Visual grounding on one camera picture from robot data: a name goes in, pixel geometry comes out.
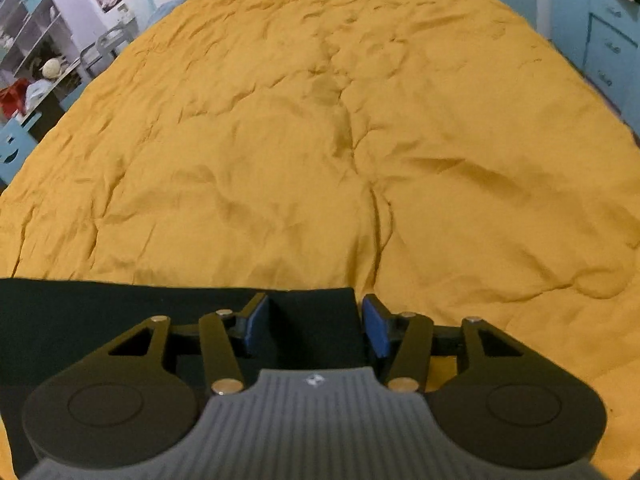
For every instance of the blue drawer cabinet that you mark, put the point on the blue drawer cabinet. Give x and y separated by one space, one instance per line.
605 45

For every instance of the blue chair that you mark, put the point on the blue chair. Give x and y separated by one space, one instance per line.
15 145

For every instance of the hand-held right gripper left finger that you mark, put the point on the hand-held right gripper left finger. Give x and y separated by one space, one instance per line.
257 322

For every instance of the red bag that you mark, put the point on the red bag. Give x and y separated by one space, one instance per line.
11 100

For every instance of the grey cart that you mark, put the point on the grey cart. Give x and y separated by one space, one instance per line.
105 45

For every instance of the light blue cloth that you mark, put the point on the light blue cloth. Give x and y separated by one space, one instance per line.
36 94

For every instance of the blue nightstand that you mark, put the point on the blue nightstand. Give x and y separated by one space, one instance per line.
515 2

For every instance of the black pants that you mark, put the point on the black pants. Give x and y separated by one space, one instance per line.
75 320

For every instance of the yellow blanket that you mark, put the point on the yellow blanket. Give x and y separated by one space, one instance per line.
300 160

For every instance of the cream hat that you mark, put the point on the cream hat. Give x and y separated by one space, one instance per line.
52 68

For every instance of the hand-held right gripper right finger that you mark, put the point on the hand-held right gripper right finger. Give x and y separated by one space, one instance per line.
375 325

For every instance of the lilac and blue shelf unit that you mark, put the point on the lilac and blue shelf unit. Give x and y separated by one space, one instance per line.
27 25

